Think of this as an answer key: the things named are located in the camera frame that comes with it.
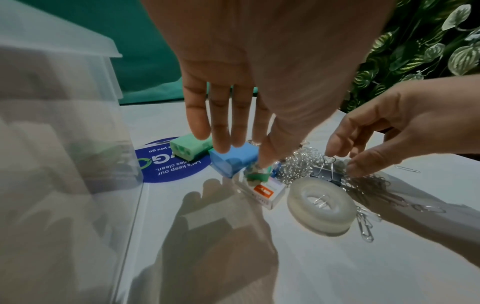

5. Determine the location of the leafy green foliage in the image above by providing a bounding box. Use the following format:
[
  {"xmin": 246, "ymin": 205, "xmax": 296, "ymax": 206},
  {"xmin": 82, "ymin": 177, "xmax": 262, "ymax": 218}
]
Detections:
[{"xmin": 341, "ymin": 0, "xmax": 480, "ymax": 114}]

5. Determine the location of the person's left hand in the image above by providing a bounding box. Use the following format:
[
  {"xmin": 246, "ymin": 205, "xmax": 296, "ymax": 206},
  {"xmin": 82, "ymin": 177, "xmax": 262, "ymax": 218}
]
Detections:
[{"xmin": 140, "ymin": 0, "xmax": 397, "ymax": 168}]

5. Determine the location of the thin green sticky note pad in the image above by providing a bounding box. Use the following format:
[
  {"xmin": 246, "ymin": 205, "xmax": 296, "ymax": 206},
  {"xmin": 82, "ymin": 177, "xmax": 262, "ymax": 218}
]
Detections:
[{"xmin": 243, "ymin": 164, "xmax": 273, "ymax": 182}]

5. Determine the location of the large black binder clip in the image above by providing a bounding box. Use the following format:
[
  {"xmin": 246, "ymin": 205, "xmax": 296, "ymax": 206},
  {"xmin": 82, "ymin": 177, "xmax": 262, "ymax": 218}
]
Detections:
[{"xmin": 310, "ymin": 156, "xmax": 344, "ymax": 187}]

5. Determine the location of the blue round card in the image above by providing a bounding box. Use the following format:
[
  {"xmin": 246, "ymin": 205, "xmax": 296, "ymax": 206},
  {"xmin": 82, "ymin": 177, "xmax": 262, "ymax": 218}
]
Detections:
[{"xmin": 134, "ymin": 136, "xmax": 215, "ymax": 184}]

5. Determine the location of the white table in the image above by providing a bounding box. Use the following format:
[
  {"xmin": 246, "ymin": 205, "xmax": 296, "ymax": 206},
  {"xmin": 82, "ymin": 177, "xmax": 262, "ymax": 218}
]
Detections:
[{"xmin": 112, "ymin": 99, "xmax": 480, "ymax": 304}]

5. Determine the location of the blue sticky note pad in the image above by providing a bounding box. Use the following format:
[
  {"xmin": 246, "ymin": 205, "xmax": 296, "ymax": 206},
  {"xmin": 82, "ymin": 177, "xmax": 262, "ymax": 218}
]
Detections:
[{"xmin": 207, "ymin": 142, "xmax": 262, "ymax": 179}]

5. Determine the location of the small clear staples box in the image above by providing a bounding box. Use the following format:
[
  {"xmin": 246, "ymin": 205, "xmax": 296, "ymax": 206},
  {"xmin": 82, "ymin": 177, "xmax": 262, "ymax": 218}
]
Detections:
[{"xmin": 239, "ymin": 170, "xmax": 288, "ymax": 211}]

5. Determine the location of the clear tape roll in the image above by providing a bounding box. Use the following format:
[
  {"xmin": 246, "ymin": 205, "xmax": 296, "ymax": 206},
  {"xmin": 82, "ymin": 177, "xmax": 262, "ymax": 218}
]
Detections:
[{"xmin": 286, "ymin": 179, "xmax": 358, "ymax": 237}]

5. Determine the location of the clear plastic storage box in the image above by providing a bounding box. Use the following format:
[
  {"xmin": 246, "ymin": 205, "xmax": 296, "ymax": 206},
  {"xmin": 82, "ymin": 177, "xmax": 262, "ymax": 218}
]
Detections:
[{"xmin": 0, "ymin": 0, "xmax": 147, "ymax": 304}]

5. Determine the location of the person's right hand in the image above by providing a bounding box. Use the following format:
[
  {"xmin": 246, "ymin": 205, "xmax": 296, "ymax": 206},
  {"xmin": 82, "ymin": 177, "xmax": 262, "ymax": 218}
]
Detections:
[{"xmin": 324, "ymin": 74, "xmax": 480, "ymax": 178}]

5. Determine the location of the green fabric curtain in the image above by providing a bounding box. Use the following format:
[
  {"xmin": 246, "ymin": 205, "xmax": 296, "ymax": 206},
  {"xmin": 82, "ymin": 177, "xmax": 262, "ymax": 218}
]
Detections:
[{"xmin": 18, "ymin": 0, "xmax": 261, "ymax": 106}]

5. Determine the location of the pile of silver paper clips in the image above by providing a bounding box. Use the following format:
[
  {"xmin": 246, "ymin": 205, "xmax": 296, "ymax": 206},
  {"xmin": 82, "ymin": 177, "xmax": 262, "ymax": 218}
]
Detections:
[{"xmin": 275, "ymin": 142, "xmax": 447, "ymax": 243}]

